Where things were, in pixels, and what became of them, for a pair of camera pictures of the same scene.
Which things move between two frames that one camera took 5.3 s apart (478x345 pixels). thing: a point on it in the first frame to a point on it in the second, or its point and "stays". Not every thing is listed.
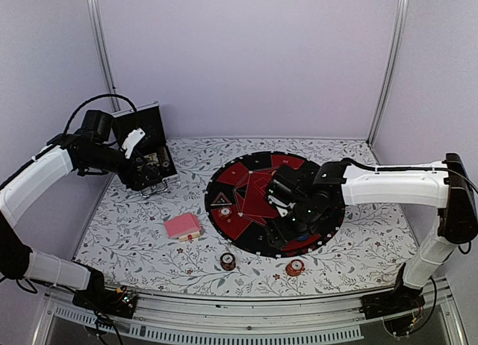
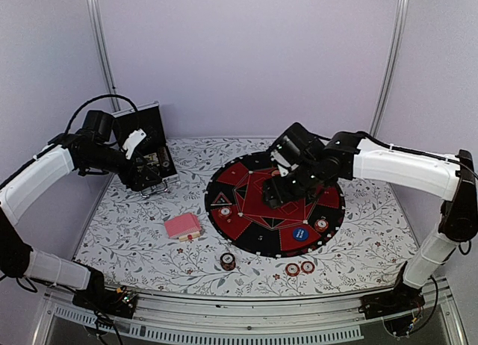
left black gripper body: x=101 y=161 stays
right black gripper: x=275 y=231 to x=276 y=196
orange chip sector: x=225 y=212 stays
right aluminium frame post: x=393 y=61 stays
